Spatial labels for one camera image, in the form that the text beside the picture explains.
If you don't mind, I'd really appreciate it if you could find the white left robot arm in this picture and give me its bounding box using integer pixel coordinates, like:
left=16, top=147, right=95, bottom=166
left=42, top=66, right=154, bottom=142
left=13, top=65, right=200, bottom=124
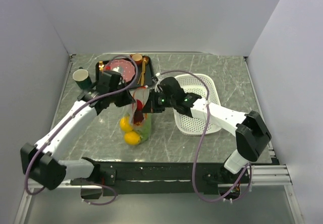
left=20, top=71, right=134, bottom=190

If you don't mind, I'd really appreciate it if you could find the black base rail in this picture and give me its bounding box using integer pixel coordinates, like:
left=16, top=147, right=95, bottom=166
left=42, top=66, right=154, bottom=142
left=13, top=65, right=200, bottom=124
left=69, top=162, right=253, bottom=197

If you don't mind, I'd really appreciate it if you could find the dark green mug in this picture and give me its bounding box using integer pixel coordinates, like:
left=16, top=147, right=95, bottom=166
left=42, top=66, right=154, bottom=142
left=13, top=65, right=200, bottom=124
left=72, top=68, right=93, bottom=90

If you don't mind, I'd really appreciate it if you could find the gold fork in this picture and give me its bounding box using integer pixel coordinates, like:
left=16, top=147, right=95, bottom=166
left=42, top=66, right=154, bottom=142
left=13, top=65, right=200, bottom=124
left=98, top=61, right=104, bottom=72

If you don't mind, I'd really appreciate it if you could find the pink dotted plate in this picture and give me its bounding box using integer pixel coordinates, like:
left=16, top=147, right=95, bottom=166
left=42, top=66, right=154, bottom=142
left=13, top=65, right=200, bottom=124
left=104, top=59, right=135, bottom=82

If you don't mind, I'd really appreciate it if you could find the red strawberry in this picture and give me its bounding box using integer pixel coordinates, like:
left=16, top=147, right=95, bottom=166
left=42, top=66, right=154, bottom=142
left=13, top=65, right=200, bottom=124
left=136, top=100, right=143, bottom=110

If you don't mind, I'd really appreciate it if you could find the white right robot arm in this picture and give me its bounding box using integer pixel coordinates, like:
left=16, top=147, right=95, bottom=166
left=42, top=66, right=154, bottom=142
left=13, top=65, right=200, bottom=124
left=142, top=77, right=272, bottom=183

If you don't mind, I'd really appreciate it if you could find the yellow orange fruit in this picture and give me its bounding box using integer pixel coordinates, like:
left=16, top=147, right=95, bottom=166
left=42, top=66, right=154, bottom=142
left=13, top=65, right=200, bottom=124
left=124, top=131, right=141, bottom=146

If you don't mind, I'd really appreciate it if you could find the green star fruit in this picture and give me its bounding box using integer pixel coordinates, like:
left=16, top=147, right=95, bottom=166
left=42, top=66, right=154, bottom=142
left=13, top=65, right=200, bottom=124
left=144, top=114, right=152, bottom=133

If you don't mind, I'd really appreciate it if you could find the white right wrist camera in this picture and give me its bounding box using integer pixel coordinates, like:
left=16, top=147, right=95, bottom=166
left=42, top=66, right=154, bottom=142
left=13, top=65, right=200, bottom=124
left=154, top=73, right=163, bottom=92

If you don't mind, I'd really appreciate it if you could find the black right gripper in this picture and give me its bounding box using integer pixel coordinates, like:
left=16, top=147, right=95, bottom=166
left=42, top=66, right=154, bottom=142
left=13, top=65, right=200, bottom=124
left=141, top=89, right=176, bottom=113

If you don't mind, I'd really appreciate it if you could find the green grape bunch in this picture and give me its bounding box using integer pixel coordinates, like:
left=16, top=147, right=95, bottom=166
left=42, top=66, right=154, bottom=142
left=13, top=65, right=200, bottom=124
left=139, top=129, right=151, bottom=142

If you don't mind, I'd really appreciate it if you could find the clear zip top bag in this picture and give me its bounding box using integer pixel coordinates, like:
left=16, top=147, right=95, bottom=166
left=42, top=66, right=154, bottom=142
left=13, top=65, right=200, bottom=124
left=119, top=86, right=151, bottom=146

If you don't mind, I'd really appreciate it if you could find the dark red plum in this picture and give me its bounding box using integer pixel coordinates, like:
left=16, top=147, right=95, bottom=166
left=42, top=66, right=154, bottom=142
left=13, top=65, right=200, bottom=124
left=133, top=110, right=144, bottom=125

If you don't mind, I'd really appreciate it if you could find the black serving tray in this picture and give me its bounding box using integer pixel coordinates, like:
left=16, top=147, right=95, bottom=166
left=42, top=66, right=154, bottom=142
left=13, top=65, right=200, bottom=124
left=95, top=55, right=154, bottom=89

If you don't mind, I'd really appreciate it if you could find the gold spoon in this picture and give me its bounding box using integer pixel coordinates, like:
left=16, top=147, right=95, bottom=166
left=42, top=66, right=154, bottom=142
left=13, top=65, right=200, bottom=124
left=142, top=56, right=149, bottom=67

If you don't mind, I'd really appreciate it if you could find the small orange cup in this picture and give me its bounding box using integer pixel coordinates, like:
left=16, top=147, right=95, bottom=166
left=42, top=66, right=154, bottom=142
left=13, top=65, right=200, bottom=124
left=130, top=53, right=143, bottom=66

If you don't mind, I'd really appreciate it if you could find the white perforated basket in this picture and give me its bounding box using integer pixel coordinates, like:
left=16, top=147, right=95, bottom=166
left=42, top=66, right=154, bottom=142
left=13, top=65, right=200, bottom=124
left=173, top=74, right=221, bottom=136

